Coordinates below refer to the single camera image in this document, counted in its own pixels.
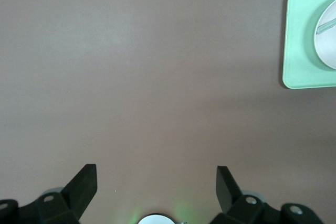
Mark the pale green plastic spoon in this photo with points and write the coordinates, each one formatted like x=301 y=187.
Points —
x=326 y=26

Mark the brown table mat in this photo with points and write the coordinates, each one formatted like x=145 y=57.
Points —
x=131 y=77

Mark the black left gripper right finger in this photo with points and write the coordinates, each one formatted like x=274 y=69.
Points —
x=249 y=211

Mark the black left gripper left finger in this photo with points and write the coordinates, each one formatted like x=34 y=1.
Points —
x=52 y=208

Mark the round beige plate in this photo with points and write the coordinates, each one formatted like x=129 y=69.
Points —
x=328 y=51

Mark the light green rectangular tray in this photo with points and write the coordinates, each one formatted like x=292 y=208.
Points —
x=296 y=51

